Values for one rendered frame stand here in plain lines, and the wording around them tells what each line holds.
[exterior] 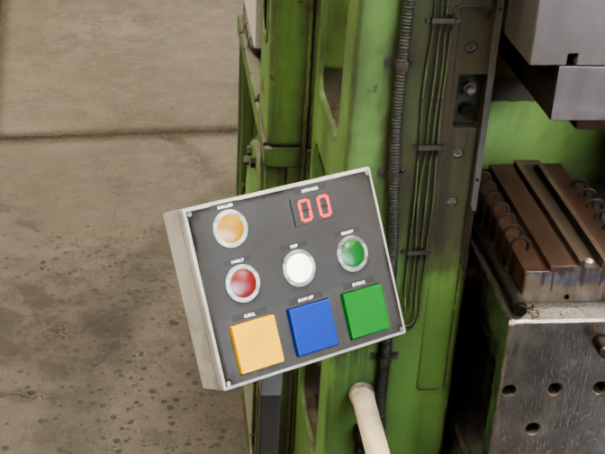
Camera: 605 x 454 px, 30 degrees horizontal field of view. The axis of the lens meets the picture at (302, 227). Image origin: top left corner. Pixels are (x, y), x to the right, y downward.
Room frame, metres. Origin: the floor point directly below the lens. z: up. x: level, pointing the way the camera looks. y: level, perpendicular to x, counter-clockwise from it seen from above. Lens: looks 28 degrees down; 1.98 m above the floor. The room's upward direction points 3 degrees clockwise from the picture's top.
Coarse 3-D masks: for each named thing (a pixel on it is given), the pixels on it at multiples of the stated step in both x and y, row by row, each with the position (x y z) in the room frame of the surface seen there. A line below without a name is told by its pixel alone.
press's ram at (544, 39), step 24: (528, 0) 1.77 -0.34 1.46; (552, 0) 1.73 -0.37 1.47; (576, 0) 1.73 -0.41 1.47; (600, 0) 1.74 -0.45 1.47; (504, 24) 1.88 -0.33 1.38; (528, 24) 1.75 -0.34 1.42; (552, 24) 1.73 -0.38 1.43; (576, 24) 1.73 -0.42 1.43; (600, 24) 1.74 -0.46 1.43; (528, 48) 1.74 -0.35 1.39; (552, 48) 1.73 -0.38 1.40; (576, 48) 1.73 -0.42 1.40; (600, 48) 1.74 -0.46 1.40
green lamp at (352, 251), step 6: (354, 240) 1.58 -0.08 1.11; (342, 246) 1.57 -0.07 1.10; (348, 246) 1.57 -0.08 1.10; (354, 246) 1.58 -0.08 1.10; (360, 246) 1.58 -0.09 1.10; (342, 252) 1.56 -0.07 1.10; (348, 252) 1.57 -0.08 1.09; (354, 252) 1.57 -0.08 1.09; (360, 252) 1.58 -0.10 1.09; (342, 258) 1.56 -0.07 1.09; (348, 258) 1.56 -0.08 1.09; (354, 258) 1.57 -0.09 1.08; (360, 258) 1.57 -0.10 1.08; (348, 264) 1.56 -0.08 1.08; (354, 264) 1.56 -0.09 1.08
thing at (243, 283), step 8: (240, 272) 1.47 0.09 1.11; (248, 272) 1.47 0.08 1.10; (232, 280) 1.45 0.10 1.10; (240, 280) 1.46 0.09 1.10; (248, 280) 1.47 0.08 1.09; (256, 280) 1.47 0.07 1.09; (232, 288) 1.45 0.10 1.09; (240, 288) 1.45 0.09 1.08; (248, 288) 1.46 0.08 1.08; (240, 296) 1.45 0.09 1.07
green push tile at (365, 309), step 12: (360, 288) 1.54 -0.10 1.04; (372, 288) 1.55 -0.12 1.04; (348, 300) 1.52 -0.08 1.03; (360, 300) 1.53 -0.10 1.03; (372, 300) 1.54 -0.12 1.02; (348, 312) 1.51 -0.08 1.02; (360, 312) 1.52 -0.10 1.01; (372, 312) 1.53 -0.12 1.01; (384, 312) 1.54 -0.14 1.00; (348, 324) 1.50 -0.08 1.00; (360, 324) 1.51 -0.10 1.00; (372, 324) 1.52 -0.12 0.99; (384, 324) 1.53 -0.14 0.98; (360, 336) 1.50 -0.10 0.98
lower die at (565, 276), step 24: (504, 168) 2.13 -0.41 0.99; (552, 168) 2.14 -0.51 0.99; (504, 192) 2.03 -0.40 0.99; (528, 192) 2.03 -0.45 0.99; (576, 192) 2.04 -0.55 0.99; (480, 216) 2.02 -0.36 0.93; (504, 216) 1.94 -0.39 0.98; (528, 216) 1.92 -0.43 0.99; (552, 216) 1.91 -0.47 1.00; (576, 216) 1.92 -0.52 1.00; (552, 240) 1.84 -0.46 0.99; (600, 240) 1.84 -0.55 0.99; (528, 264) 1.76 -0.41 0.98; (552, 264) 1.75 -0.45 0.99; (576, 264) 1.75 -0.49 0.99; (528, 288) 1.73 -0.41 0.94; (552, 288) 1.74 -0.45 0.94; (576, 288) 1.74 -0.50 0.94; (600, 288) 1.75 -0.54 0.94
